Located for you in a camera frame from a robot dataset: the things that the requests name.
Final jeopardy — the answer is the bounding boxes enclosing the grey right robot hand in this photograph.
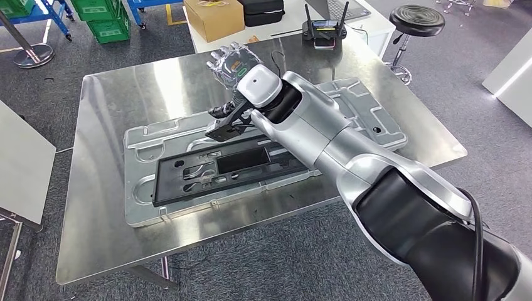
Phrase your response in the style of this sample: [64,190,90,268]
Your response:
[206,41,263,119]

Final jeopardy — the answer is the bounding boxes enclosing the long black plastic frame part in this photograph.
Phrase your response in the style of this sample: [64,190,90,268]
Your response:
[152,134,311,208]

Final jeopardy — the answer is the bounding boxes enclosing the stainless steel workbench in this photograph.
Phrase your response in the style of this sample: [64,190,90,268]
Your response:
[56,31,469,291]

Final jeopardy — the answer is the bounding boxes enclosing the cardboard box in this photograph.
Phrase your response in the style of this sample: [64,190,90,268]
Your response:
[183,0,246,43]

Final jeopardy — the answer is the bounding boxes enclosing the black bag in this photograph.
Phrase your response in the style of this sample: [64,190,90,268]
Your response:
[237,0,286,28]

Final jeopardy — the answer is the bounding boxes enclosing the white table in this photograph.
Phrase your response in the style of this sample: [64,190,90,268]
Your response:
[183,0,396,59]

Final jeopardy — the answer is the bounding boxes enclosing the stamped grey metal plate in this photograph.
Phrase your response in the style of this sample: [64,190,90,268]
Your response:
[123,77,409,228]

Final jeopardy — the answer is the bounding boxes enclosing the black router with antennas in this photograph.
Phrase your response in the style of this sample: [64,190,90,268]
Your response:
[302,1,350,50]

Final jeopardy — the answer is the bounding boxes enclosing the grey laptop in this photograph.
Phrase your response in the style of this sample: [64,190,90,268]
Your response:
[305,0,372,21]

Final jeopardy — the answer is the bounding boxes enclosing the green plastic crate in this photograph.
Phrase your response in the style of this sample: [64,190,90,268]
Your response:
[86,14,132,45]
[70,0,125,23]

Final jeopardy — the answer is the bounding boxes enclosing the blue metal trolley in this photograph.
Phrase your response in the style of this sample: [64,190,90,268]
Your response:
[0,0,184,41]

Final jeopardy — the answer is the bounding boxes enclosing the black stool with chrome base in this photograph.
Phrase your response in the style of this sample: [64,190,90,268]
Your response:
[384,4,446,86]

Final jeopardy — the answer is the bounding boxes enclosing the chrome stool base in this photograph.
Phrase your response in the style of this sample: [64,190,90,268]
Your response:
[435,0,477,16]

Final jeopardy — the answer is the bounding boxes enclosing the white display plinth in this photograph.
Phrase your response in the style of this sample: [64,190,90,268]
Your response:
[482,39,532,129]

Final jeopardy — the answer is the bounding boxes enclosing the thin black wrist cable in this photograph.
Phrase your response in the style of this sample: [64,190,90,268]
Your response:
[270,50,287,80]

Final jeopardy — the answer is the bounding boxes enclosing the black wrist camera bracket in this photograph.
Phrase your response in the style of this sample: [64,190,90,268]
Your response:
[205,102,260,143]

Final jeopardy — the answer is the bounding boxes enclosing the chrome stanchion post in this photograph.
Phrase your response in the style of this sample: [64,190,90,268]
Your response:
[0,10,56,70]

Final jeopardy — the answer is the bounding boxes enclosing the white panel with metal frame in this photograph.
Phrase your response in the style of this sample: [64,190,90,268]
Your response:
[0,99,57,301]

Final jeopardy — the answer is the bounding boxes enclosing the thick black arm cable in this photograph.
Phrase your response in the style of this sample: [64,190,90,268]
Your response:
[457,187,487,301]

